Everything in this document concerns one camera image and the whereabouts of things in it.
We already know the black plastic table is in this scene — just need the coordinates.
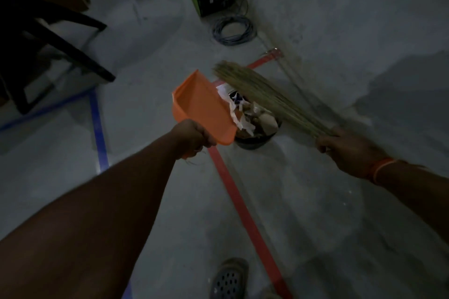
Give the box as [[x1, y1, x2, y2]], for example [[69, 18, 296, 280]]
[[0, 0, 116, 115]]

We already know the orange wrist band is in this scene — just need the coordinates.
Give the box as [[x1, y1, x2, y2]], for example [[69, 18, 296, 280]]
[[368, 157, 407, 185]]

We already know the orange plastic dustpan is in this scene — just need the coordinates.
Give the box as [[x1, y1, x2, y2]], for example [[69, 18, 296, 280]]
[[171, 69, 239, 163]]

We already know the person's right hand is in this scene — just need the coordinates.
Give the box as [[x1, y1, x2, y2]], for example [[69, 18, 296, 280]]
[[315, 128, 390, 181]]

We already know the black bucket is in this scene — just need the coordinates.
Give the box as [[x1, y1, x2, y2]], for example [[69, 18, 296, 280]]
[[228, 90, 283, 150]]

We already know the grey perforated clog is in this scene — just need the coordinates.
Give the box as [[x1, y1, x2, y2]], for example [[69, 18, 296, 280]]
[[209, 257, 250, 299]]

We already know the person's right forearm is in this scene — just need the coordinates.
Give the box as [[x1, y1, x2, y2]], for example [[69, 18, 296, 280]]
[[375, 162, 449, 247]]

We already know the pile of paper scraps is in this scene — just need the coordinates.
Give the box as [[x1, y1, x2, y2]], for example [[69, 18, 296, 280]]
[[216, 83, 280, 139]]

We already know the grey cable coil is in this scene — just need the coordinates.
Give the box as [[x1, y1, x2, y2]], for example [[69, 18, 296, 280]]
[[212, 14, 258, 47]]

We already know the person's left forearm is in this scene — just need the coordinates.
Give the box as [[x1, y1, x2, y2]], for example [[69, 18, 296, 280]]
[[0, 137, 187, 299]]

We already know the grass broom with metal handle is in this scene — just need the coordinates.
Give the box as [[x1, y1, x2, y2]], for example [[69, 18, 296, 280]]
[[213, 60, 337, 139]]

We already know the person's left hand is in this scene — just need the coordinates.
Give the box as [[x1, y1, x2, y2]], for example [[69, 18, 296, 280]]
[[170, 119, 218, 161]]

